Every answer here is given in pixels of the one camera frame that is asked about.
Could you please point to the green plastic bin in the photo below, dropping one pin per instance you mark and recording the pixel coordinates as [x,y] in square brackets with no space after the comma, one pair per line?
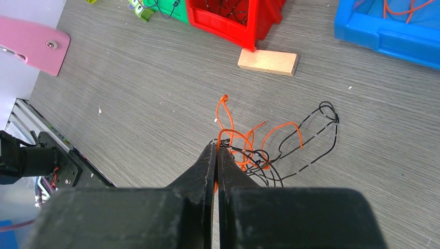
[176,9]

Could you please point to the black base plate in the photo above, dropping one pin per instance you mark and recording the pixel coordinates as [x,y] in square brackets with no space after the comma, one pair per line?
[72,169]

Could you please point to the red plastic bin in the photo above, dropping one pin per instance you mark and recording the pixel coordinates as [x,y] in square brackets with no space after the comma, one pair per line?
[240,22]

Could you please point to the pink stand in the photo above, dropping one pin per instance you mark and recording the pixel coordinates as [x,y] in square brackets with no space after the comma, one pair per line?
[35,44]

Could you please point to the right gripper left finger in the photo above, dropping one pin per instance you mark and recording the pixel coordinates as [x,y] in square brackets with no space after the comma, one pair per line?
[176,216]

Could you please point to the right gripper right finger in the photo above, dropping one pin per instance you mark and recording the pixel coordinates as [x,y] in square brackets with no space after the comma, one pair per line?
[251,216]

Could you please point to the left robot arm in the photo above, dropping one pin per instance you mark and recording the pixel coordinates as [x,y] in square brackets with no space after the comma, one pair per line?
[20,159]

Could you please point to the blue plastic bin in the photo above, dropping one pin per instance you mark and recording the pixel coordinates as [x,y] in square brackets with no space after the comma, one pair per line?
[408,30]

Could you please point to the green owl toy tile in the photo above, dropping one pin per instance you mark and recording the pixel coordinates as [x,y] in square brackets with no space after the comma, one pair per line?
[141,12]

